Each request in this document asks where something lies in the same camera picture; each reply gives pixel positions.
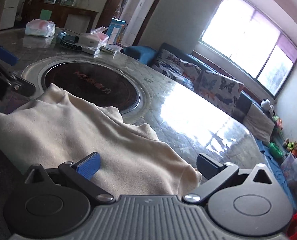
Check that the white pink box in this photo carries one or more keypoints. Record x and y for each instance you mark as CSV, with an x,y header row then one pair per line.
x,y
96,38

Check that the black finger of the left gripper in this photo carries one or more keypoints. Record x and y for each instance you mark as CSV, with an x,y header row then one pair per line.
x,y
7,56
12,83

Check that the blue white carton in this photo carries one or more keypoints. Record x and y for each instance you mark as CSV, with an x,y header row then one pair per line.
x,y
114,29

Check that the black white plush toy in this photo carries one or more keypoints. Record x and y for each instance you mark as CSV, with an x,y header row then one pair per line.
x,y
267,107

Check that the colourful plush toys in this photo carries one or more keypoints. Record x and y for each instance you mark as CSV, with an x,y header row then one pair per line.
x,y
290,147

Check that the round black induction cooktop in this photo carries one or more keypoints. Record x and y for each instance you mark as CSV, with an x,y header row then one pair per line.
x,y
95,83

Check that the butterfly pillow lying flat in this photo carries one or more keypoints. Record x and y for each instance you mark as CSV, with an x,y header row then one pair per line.
x,y
183,72

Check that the plain grey cushion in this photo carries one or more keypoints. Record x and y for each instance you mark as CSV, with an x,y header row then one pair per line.
x,y
258,124

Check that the clear plastic storage box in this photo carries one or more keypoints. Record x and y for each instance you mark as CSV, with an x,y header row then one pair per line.
x,y
289,169

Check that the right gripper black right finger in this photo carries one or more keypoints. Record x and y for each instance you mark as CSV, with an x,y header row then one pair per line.
x,y
248,203

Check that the blue black strap device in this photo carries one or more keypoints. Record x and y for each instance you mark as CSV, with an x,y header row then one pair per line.
x,y
68,41

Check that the tissue pack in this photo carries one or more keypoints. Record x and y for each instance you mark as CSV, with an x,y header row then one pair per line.
x,y
40,28

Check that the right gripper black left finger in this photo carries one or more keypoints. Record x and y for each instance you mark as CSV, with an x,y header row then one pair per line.
x,y
52,202

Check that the window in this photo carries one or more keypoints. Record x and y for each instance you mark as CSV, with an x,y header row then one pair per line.
x,y
253,42

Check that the dark wooden cabinet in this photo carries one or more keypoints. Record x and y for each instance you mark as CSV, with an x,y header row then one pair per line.
x,y
56,11

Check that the green bowl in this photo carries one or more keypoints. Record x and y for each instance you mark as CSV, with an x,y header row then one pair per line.
x,y
275,151

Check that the cream knit garment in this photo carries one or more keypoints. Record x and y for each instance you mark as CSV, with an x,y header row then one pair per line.
x,y
59,127

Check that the butterfly pillow standing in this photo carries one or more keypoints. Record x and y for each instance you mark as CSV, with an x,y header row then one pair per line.
x,y
222,91

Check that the white refrigerator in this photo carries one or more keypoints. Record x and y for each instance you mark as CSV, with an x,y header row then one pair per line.
x,y
7,5

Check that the blue sofa bench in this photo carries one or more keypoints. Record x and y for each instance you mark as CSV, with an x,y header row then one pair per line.
x,y
148,55

